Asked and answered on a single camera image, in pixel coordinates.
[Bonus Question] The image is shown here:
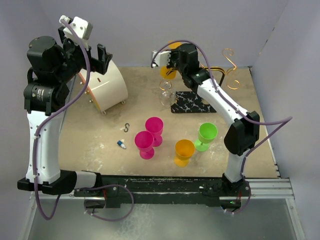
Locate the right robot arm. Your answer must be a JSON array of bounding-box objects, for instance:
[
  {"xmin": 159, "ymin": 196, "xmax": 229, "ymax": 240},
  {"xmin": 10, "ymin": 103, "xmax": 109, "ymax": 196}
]
[{"xmin": 167, "ymin": 43, "xmax": 260, "ymax": 196}]

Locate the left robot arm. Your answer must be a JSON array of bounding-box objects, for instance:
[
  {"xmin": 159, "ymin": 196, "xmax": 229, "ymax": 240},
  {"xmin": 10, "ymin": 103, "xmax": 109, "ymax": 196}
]
[{"xmin": 17, "ymin": 27, "xmax": 113, "ymax": 196}]

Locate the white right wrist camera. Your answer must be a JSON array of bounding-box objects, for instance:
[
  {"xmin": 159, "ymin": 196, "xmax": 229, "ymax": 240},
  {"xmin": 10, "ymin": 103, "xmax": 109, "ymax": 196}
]
[{"xmin": 150, "ymin": 49, "xmax": 172, "ymax": 69}]

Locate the white cylindrical container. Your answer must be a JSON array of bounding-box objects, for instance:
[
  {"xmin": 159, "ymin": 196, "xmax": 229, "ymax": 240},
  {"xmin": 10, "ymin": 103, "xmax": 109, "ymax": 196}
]
[{"xmin": 84, "ymin": 60, "xmax": 129, "ymax": 114}]

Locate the black carabiner clip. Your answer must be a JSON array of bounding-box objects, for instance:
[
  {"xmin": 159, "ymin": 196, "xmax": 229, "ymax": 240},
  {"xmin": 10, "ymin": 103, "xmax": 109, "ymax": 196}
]
[{"xmin": 123, "ymin": 123, "xmax": 130, "ymax": 133}]

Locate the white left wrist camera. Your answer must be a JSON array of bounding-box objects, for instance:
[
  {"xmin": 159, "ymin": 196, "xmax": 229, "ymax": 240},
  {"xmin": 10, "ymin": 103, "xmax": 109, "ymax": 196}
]
[{"xmin": 59, "ymin": 15, "xmax": 93, "ymax": 51}]

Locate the pink plastic wine glass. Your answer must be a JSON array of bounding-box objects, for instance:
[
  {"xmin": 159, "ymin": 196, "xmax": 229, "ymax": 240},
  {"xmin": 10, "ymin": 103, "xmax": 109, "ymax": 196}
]
[
  {"xmin": 145, "ymin": 116, "xmax": 164, "ymax": 147},
  {"xmin": 134, "ymin": 130, "xmax": 155, "ymax": 160}
]

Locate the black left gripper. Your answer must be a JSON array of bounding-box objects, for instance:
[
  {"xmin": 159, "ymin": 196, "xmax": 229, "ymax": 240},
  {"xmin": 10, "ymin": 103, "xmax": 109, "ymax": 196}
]
[{"xmin": 54, "ymin": 27, "xmax": 111, "ymax": 84}]

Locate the pink plastic wine glass front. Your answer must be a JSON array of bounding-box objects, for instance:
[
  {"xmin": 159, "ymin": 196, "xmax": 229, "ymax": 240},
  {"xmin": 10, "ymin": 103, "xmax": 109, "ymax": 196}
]
[{"xmin": 134, "ymin": 130, "xmax": 155, "ymax": 160}]

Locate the clear glass wine glass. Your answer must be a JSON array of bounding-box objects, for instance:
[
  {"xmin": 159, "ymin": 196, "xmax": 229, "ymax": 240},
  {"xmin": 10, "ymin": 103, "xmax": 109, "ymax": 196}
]
[{"xmin": 159, "ymin": 79, "xmax": 176, "ymax": 107}]

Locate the orange plastic wine glass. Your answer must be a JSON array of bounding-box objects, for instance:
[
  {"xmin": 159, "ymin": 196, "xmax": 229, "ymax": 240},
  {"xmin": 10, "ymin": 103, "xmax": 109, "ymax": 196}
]
[
  {"xmin": 174, "ymin": 139, "xmax": 195, "ymax": 167},
  {"xmin": 160, "ymin": 42, "xmax": 182, "ymax": 80}
]

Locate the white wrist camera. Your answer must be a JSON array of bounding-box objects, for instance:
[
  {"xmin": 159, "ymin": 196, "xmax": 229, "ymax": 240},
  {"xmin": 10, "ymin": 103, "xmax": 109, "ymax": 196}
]
[
  {"xmin": 150, "ymin": 49, "xmax": 172, "ymax": 69},
  {"xmin": 59, "ymin": 15, "xmax": 93, "ymax": 51}
]

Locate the orange plastic wine glass front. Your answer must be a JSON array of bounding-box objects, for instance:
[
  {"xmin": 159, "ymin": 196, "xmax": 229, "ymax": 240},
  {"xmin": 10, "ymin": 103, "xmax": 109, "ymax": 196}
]
[{"xmin": 174, "ymin": 139, "xmax": 195, "ymax": 167}]

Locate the green plastic wine glass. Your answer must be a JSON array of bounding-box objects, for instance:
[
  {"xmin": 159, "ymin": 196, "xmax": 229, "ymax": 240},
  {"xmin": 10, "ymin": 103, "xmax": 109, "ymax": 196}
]
[{"xmin": 194, "ymin": 122, "xmax": 218, "ymax": 152}]

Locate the blue capped small tube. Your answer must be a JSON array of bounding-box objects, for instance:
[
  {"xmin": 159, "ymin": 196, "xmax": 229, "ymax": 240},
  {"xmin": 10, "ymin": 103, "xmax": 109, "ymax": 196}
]
[{"xmin": 117, "ymin": 140, "xmax": 127, "ymax": 150}]

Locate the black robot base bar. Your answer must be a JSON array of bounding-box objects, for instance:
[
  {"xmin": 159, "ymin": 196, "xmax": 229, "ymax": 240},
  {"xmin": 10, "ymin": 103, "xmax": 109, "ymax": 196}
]
[{"xmin": 74, "ymin": 175, "xmax": 251, "ymax": 210}]

